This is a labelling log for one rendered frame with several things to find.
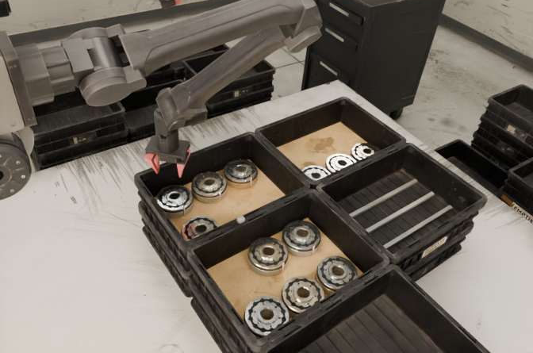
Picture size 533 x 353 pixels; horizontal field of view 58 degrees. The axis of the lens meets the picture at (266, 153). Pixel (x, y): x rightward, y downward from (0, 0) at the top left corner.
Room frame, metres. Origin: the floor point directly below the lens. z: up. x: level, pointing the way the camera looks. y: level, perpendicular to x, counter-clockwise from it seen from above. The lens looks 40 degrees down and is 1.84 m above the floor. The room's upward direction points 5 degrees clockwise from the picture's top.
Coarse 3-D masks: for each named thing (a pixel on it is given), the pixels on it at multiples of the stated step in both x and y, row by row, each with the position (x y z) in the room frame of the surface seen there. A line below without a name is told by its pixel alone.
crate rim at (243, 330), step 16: (304, 192) 0.94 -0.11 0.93; (272, 208) 0.87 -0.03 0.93; (240, 224) 0.80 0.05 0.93; (352, 224) 0.84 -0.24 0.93; (208, 240) 0.74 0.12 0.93; (368, 240) 0.79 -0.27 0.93; (192, 256) 0.69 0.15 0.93; (384, 256) 0.74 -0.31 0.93; (208, 272) 0.65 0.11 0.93; (368, 272) 0.69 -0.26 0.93; (208, 288) 0.63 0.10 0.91; (224, 304) 0.58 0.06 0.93; (320, 304) 0.60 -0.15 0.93; (240, 320) 0.54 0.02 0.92; (272, 336) 0.51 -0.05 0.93
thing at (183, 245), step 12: (252, 132) 1.18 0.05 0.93; (216, 144) 1.11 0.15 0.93; (264, 144) 1.13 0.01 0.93; (192, 156) 1.05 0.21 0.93; (276, 156) 1.08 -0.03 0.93; (288, 168) 1.03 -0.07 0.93; (300, 180) 0.99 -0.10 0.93; (144, 192) 0.88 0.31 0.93; (300, 192) 0.94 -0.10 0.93; (156, 204) 0.85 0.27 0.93; (276, 204) 0.89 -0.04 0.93; (168, 228) 0.77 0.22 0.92; (216, 228) 0.78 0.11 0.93; (180, 240) 0.73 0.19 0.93; (192, 240) 0.74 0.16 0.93
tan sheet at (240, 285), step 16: (320, 240) 0.86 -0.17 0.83; (240, 256) 0.78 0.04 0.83; (288, 256) 0.80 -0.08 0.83; (320, 256) 0.81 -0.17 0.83; (224, 272) 0.73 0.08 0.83; (240, 272) 0.73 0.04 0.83; (288, 272) 0.75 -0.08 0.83; (304, 272) 0.75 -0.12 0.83; (224, 288) 0.68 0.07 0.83; (240, 288) 0.69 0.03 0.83; (256, 288) 0.69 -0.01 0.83; (272, 288) 0.69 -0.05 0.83; (240, 304) 0.64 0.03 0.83
